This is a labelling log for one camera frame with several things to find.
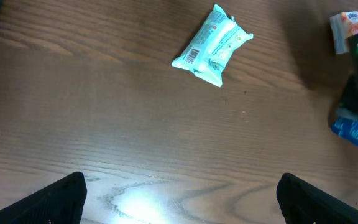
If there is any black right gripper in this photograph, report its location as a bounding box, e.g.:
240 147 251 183
328 75 358 124

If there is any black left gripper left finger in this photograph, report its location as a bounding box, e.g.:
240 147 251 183
0 172 87 224

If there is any small orange carton box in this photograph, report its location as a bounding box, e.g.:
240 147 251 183
329 11 358 55

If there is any blue Oreo cookie pack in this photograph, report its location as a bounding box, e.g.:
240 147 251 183
329 117 358 146

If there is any mint green wipes pack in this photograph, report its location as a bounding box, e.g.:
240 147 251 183
172 4 254 87

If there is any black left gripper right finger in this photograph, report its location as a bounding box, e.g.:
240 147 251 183
277 173 358 224

